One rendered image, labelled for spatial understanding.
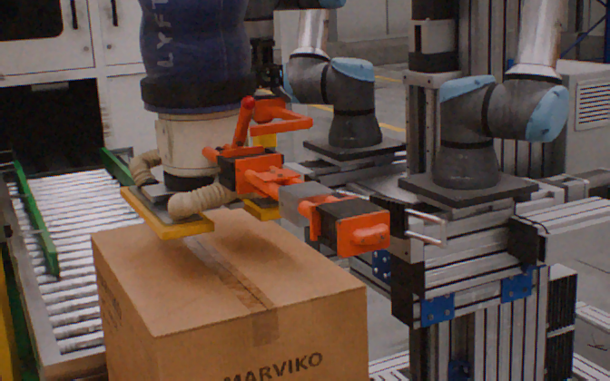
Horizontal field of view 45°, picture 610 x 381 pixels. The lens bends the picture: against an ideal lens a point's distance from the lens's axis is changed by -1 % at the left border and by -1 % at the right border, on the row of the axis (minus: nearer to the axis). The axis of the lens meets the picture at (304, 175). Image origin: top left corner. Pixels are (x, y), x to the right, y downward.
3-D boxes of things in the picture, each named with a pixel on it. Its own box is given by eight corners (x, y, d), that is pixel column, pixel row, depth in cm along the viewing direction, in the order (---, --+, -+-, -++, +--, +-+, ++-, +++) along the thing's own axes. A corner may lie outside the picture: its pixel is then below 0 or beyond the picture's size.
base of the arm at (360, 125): (364, 133, 219) (363, 100, 217) (392, 142, 206) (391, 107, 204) (319, 141, 213) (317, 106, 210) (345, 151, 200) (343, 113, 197)
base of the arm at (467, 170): (472, 168, 176) (472, 127, 174) (516, 181, 163) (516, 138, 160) (418, 178, 170) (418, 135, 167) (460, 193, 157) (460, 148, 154)
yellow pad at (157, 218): (119, 196, 162) (116, 173, 161) (163, 189, 166) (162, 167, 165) (162, 242, 133) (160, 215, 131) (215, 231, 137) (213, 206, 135)
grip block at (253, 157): (216, 184, 131) (213, 151, 129) (268, 175, 135) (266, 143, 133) (233, 196, 123) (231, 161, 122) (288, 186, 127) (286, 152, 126)
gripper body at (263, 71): (256, 92, 178) (252, 41, 174) (242, 88, 185) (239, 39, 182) (285, 88, 181) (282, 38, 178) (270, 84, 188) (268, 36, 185)
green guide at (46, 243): (-1, 177, 390) (-4, 161, 388) (20, 174, 394) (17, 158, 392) (29, 280, 249) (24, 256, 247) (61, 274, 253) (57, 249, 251)
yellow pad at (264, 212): (202, 182, 170) (201, 161, 169) (243, 175, 174) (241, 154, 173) (260, 222, 140) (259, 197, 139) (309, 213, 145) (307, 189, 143)
